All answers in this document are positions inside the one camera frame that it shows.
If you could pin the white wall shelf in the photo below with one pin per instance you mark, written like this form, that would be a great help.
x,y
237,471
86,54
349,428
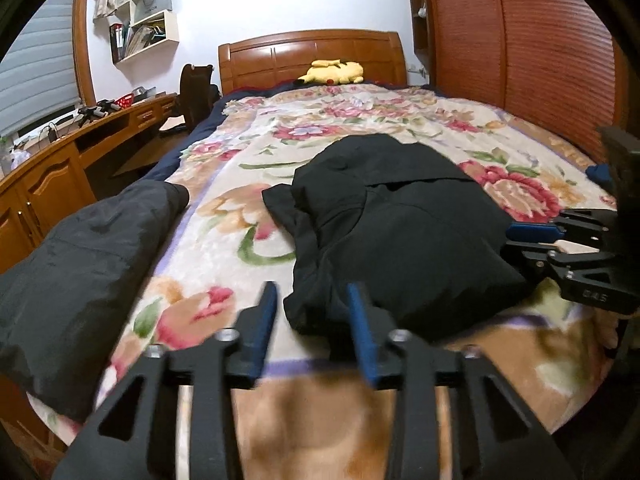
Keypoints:
x,y
150,35

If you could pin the yellow plush toy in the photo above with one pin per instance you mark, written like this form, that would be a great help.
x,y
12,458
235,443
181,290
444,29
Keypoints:
x,y
332,72

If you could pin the blue cloth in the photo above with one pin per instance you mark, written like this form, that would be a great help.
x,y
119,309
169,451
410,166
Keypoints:
x,y
599,174

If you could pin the floral blanket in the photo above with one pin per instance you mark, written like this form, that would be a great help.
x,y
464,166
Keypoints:
x,y
240,170

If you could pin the wooden louvered wardrobe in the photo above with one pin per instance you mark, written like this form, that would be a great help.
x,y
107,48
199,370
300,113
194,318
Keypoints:
x,y
525,45

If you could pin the wooden headboard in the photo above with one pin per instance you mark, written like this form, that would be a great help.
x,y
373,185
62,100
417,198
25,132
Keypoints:
x,y
310,50

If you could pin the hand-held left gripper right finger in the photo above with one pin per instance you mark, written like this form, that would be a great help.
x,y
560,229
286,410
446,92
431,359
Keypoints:
x,y
362,330

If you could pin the navy bedsheet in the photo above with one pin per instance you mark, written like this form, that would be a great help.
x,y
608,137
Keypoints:
x,y
200,130

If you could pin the wooden desk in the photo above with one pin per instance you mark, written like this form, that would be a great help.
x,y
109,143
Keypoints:
x,y
50,180

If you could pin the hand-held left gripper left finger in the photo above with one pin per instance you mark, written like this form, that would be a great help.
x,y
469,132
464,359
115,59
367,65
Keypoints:
x,y
260,330

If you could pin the red basket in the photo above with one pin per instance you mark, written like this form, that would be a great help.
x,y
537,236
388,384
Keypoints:
x,y
125,101

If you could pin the black tripod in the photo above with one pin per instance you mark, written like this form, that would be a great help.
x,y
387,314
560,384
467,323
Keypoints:
x,y
95,111

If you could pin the dark brown chair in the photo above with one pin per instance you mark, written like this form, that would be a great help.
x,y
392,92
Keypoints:
x,y
195,90

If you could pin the dark grey jacket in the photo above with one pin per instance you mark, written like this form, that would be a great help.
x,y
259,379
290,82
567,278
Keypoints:
x,y
85,270

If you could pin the black coat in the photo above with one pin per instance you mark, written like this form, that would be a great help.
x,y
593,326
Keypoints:
x,y
400,220

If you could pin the grey window blind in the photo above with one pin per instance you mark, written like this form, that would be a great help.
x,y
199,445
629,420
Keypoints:
x,y
35,75

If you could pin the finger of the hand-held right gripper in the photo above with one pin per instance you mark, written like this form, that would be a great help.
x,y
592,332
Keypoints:
x,y
532,233
595,280

